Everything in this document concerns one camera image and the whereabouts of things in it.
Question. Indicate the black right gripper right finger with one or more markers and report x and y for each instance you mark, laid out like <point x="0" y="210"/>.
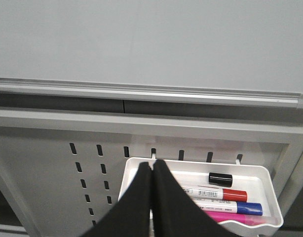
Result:
<point x="174" y="213"/>

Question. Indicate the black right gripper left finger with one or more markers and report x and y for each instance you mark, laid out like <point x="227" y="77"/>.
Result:
<point x="130" y="216"/>

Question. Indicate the red capped whiteboard marker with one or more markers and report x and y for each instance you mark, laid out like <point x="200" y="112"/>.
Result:
<point x="215" y="193"/>

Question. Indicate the blue capped whiteboard marker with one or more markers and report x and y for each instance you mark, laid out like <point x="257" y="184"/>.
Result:
<point x="225" y="206"/>

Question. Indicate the pink highlighter marker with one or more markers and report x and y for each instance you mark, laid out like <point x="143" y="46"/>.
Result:
<point x="250" y="220"/>

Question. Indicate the black marker cap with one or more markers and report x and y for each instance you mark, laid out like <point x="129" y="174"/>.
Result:
<point x="220" y="179"/>

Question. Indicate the white plastic marker tray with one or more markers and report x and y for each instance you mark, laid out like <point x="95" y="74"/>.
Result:
<point x="255" y="180"/>

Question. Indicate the grey metal pegboard stand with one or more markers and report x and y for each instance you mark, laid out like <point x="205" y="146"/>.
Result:
<point x="62" y="171"/>

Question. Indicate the white whiteboard with aluminium frame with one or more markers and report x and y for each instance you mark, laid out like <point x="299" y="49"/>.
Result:
<point x="220" y="52"/>

